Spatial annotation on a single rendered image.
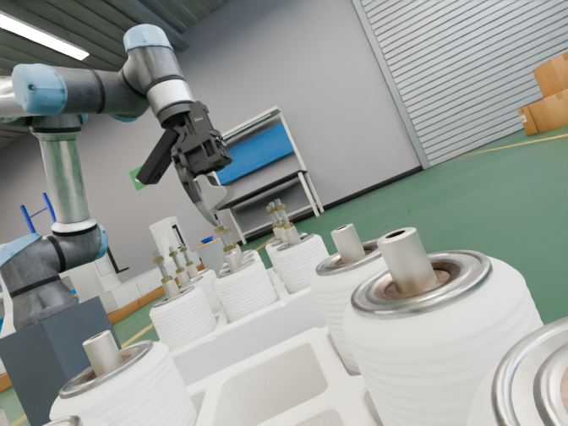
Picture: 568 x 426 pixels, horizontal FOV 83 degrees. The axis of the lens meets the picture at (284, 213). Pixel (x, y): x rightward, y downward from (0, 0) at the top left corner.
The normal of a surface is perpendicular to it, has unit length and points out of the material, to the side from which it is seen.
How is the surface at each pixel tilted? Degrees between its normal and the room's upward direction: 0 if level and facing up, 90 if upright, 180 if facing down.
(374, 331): 43
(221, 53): 90
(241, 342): 90
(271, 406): 90
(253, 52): 90
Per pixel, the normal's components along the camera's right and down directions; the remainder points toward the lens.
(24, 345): -0.23, 0.11
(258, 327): 0.12, -0.04
